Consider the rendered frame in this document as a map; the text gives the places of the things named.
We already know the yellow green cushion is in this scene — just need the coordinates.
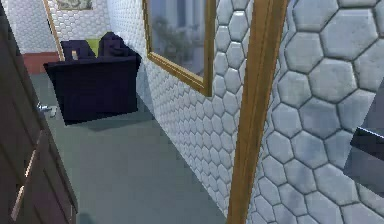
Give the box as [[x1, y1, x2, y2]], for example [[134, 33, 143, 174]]
[[85, 38, 102, 57]]

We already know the framed wall picture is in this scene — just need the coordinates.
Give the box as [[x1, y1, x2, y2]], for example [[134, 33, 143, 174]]
[[55, 0, 94, 12]]

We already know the silver door handle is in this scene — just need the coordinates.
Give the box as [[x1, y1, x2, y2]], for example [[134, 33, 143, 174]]
[[36, 102, 58, 118]]

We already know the dark navy sofa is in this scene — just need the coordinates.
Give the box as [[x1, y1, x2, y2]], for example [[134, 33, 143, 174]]
[[43, 31, 142, 127]]

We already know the dark grey cabinet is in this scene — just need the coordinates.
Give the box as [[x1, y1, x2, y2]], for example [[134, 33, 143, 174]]
[[343, 78, 384, 198]]

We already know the brown wooden room door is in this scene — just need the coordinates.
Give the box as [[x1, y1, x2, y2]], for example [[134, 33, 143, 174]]
[[0, 3, 79, 224]]

